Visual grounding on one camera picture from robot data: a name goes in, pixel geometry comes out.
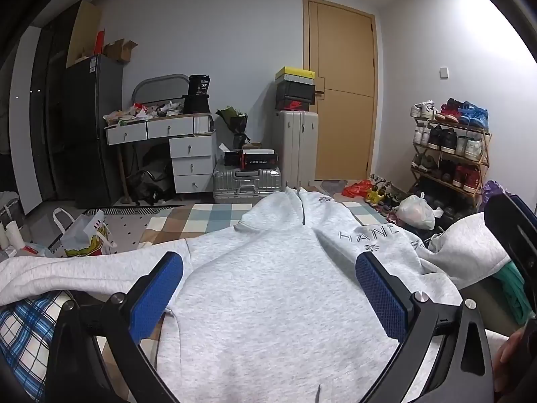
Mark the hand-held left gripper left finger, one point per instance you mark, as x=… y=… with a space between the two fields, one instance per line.
x=157 y=298

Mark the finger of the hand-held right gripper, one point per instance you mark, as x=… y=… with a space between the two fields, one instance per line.
x=514 y=235

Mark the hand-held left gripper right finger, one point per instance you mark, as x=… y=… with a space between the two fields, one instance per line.
x=381 y=298

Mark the light grey hoodie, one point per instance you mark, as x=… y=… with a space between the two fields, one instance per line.
x=268 y=294

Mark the person's right hand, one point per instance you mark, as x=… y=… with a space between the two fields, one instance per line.
x=507 y=357

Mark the purple bag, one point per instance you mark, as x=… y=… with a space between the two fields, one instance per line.
x=491 y=191

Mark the green cloth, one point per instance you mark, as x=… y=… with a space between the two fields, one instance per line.
x=512 y=289

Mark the patterned rug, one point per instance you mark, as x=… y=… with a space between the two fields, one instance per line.
x=126 y=222

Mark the checked bed sheet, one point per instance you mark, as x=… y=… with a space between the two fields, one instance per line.
x=201 y=218

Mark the white plastic bag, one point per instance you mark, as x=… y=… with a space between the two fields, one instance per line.
x=417 y=214

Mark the pile of floor shoes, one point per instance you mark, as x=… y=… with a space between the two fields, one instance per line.
x=394 y=203

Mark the white shopping bag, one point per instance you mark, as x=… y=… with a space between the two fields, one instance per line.
x=84 y=235

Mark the wooden shoe rack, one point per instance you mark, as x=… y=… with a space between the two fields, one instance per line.
x=453 y=154

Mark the yellow shoes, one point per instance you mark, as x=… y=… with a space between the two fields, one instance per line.
x=375 y=196

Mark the red plastic bag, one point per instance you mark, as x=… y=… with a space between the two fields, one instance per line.
x=358 y=189

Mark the black bag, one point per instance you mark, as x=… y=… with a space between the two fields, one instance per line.
x=147 y=184

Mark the rows of shoes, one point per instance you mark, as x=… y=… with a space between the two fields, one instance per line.
x=444 y=138

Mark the blue plaid cloth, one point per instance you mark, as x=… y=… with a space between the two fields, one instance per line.
x=25 y=327

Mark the silver suitcase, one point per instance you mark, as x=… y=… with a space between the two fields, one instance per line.
x=247 y=182

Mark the white drawer desk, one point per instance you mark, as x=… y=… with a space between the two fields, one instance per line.
x=191 y=147

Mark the white upright suitcase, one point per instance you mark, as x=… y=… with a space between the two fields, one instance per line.
x=293 y=147

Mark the dark refrigerator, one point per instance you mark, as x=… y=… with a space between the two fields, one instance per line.
x=88 y=134

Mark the pile of desk clutter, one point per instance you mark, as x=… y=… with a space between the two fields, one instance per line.
x=138 y=113

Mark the wrapped flower bouquet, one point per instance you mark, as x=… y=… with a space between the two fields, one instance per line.
x=235 y=124

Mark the tall black box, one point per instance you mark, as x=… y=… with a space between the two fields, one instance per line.
x=197 y=100

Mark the wooden door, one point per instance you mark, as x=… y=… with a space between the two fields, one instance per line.
x=344 y=92

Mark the oval mirror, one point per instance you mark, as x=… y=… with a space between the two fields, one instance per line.
x=161 y=88

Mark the dark wardrobe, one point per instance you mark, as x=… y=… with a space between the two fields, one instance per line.
x=48 y=113

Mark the black shoe box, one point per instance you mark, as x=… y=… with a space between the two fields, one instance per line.
x=293 y=94

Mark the yellow shoe box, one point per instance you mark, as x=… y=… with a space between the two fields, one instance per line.
x=293 y=74

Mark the open cardboard box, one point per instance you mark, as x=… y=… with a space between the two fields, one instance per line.
x=119 y=52

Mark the cardboard boxes on fridge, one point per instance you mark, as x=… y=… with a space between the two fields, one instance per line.
x=84 y=29

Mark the white light switch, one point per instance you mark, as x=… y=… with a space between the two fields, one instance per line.
x=443 y=73

